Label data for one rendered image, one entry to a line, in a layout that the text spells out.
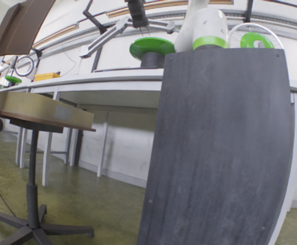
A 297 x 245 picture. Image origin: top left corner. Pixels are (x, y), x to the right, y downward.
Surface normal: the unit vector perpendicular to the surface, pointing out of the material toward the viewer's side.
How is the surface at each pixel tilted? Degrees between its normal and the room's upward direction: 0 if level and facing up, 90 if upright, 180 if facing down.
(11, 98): 90
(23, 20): 90
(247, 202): 90
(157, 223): 90
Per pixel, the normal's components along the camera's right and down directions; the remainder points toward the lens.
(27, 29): 0.13, -0.08
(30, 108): 0.46, -0.02
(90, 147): -0.36, -0.14
